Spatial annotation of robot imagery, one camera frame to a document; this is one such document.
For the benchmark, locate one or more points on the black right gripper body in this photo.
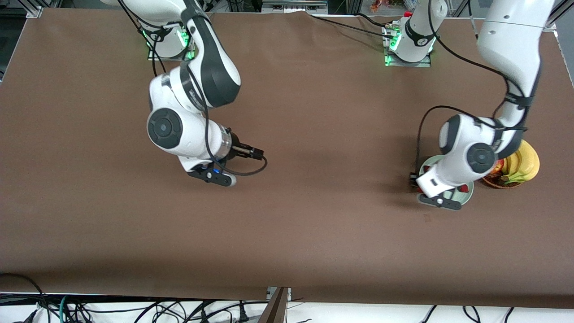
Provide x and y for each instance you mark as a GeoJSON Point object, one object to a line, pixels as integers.
{"type": "Point", "coordinates": [238, 150]}

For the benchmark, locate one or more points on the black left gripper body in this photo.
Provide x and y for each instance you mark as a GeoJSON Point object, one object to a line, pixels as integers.
{"type": "Point", "coordinates": [413, 180]}

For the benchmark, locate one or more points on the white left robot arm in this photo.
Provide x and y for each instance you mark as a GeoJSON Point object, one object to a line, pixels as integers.
{"type": "Point", "coordinates": [511, 40]}

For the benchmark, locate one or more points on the pale green round plate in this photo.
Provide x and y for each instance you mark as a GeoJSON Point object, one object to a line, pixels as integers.
{"type": "Point", "coordinates": [430, 162]}

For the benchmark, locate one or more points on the brown table cover sheet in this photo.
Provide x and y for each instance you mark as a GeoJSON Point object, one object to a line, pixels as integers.
{"type": "Point", "coordinates": [287, 224]}

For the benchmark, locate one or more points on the brown wicker basket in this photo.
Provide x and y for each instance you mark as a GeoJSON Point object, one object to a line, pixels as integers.
{"type": "Point", "coordinates": [493, 184]}

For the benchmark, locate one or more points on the red apple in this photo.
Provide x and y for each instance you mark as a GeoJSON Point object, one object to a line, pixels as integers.
{"type": "Point", "coordinates": [498, 168]}

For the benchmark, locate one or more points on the yellow banana bunch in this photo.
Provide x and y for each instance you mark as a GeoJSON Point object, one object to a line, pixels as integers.
{"type": "Point", "coordinates": [527, 163]}

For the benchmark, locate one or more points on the colourful plastic toys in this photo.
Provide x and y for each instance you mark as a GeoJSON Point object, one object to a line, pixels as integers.
{"type": "Point", "coordinates": [379, 5]}

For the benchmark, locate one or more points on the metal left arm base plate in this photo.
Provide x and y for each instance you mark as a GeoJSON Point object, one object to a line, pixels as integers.
{"type": "Point", "coordinates": [423, 64]}

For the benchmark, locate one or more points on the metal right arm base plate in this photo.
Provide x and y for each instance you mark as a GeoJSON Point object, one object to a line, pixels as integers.
{"type": "Point", "coordinates": [154, 57]}

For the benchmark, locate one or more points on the aluminium frame with sockets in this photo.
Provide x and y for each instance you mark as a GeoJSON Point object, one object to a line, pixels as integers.
{"type": "Point", "coordinates": [291, 8]}

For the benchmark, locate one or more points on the aluminium profile post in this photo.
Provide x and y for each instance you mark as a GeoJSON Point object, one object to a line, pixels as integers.
{"type": "Point", "coordinates": [276, 309]}

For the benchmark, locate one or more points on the aluminium frame bracket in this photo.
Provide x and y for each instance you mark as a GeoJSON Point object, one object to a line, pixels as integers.
{"type": "Point", "coordinates": [33, 11]}
{"type": "Point", "coordinates": [554, 27]}

